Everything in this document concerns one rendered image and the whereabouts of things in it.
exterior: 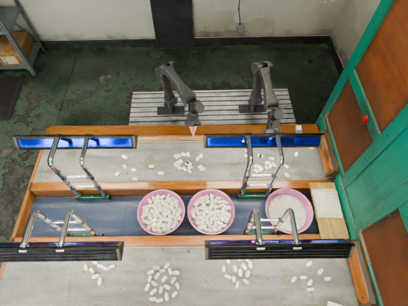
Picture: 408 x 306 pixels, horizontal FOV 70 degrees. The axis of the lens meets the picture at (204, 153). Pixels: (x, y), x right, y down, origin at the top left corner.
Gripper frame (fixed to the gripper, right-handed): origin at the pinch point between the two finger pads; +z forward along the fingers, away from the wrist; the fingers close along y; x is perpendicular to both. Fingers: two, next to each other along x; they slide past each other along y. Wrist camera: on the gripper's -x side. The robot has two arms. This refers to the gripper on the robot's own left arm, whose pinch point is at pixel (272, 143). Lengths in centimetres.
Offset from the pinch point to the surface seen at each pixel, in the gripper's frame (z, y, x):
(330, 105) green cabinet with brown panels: -22.4, 35.4, -0.3
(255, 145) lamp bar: -1.7, -15.6, -29.1
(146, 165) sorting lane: 12, -79, 0
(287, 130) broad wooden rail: -7.4, 13.3, 13.4
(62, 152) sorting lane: 4, -133, 6
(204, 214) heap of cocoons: 38, -43, -20
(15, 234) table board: 45, -146, -26
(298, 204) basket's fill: 34.7, 11.8, -15.9
